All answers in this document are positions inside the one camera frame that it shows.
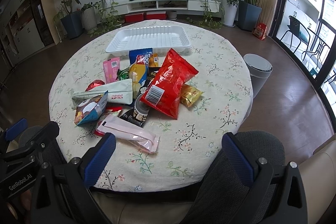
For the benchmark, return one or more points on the black swirl cookie packet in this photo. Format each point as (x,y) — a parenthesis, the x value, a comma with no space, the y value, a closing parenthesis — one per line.
(138,114)

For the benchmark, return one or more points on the orange snack packet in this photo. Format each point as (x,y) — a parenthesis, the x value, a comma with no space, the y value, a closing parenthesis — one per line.
(153,60)

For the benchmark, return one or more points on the grey round trash bin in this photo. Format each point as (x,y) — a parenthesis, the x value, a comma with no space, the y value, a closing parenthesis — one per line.
(259,69)

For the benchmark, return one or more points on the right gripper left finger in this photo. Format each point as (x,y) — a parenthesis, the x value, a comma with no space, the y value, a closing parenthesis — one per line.
(83,173)

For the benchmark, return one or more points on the blue yellow Tipo packet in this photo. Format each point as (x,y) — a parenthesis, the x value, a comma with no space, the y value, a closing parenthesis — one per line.
(139,65)

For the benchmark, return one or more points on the red white biscuit packet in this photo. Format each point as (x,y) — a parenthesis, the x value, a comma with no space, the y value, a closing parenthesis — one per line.
(114,110)

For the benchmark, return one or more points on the light pink long packet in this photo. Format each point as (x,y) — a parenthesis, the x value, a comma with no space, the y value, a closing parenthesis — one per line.
(122,129)

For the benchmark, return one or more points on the red storage box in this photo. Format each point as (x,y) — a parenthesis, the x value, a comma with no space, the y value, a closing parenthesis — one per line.
(159,15)
(135,17)

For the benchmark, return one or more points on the small white floor pot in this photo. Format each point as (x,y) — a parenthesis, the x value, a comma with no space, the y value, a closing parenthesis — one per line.
(171,14)

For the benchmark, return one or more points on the right red storage box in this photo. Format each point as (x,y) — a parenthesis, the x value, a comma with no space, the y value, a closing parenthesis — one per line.
(159,15)

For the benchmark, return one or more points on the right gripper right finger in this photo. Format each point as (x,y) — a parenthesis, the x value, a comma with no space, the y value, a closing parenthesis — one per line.
(288,202)

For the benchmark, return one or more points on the black balcony chair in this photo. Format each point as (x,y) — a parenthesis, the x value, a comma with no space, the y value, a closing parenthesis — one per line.
(295,35)

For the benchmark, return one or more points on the round red foil snack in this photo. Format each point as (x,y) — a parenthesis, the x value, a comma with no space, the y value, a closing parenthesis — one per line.
(94,84)

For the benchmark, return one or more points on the pink barcode snack packet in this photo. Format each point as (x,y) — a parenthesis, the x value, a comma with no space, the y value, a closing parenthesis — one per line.
(111,68)

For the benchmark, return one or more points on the trailing vine plant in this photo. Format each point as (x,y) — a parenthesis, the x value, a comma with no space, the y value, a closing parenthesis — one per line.
(109,19)

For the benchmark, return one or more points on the wooden storage cabinet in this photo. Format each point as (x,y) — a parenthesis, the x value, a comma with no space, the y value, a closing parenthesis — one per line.
(27,27)

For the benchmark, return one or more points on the plant white ribbed pot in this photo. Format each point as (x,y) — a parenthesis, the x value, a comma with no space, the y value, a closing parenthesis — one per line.
(88,16)

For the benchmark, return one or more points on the red gift bag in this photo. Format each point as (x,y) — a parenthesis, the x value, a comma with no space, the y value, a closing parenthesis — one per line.
(260,31)

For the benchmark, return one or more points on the large red chip bag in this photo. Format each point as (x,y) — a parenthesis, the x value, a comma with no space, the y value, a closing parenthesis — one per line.
(164,92)

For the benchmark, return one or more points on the gold foil snack packet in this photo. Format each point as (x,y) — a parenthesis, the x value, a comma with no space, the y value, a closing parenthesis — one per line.
(189,95)

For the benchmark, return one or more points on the left red storage box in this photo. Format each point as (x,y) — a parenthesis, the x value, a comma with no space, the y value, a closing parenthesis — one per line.
(135,17)

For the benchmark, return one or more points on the blue panda snack bag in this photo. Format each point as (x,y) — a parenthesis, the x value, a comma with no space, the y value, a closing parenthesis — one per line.
(91,109)

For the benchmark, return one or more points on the hanging vine on console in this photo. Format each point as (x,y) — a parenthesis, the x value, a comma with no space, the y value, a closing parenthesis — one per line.
(209,9)

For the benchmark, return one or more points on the green red seed packet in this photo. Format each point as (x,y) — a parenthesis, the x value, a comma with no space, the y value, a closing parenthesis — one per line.
(123,74)

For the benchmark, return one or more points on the plant tall white pot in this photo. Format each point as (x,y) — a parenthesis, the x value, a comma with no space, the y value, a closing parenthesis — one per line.
(229,11)

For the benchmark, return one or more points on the white plastic tray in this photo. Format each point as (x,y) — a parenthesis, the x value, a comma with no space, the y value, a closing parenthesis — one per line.
(159,38)

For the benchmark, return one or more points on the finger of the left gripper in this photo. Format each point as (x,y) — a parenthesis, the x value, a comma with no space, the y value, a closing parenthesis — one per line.
(16,129)
(43,141)

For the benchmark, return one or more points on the white TV console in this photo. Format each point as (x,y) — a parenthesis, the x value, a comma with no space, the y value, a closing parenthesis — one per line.
(133,6)

